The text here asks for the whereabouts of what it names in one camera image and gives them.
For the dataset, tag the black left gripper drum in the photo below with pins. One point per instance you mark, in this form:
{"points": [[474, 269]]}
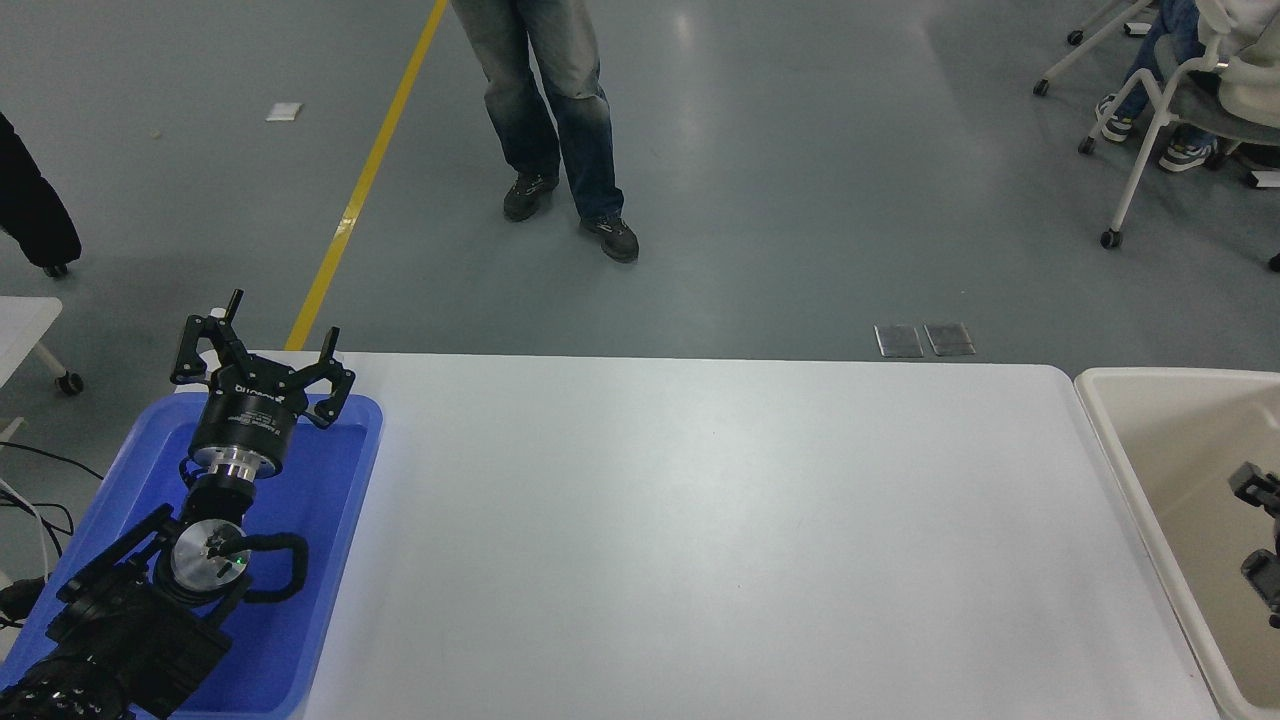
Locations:
{"points": [[245, 420]]}

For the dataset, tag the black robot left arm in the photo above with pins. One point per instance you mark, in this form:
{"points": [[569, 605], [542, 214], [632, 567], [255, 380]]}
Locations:
{"points": [[120, 630]]}

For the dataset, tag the large pale bin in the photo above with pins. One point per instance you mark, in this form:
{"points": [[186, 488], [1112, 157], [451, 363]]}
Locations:
{"points": [[1170, 450]]}

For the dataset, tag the blue plastic tray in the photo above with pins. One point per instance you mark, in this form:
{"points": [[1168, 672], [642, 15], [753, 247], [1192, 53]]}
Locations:
{"points": [[320, 520]]}

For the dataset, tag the black chair caster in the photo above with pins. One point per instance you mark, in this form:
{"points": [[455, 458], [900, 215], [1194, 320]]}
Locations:
{"points": [[57, 269]]}

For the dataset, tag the white side table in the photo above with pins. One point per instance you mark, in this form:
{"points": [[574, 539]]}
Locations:
{"points": [[20, 330]]}

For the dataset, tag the white paper scrap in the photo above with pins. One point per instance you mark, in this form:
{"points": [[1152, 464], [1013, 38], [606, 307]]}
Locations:
{"points": [[285, 111], [1268, 179]]}

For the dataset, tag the person in black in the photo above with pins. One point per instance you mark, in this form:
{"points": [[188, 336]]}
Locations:
{"points": [[30, 200]]}

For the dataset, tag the metal floor plate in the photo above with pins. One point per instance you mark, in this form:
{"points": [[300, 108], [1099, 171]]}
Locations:
{"points": [[899, 340], [950, 339]]}

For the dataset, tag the standing person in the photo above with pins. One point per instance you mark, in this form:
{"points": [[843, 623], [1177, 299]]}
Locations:
{"points": [[570, 110]]}

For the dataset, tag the seated person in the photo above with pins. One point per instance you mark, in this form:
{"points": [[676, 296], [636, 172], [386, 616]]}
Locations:
{"points": [[1180, 20]]}

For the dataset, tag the white chair base with casters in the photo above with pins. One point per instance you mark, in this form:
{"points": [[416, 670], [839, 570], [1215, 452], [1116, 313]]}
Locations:
{"points": [[1085, 40]]}

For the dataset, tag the white frame grey chair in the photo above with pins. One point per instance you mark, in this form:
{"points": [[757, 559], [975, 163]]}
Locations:
{"points": [[1135, 165]]}

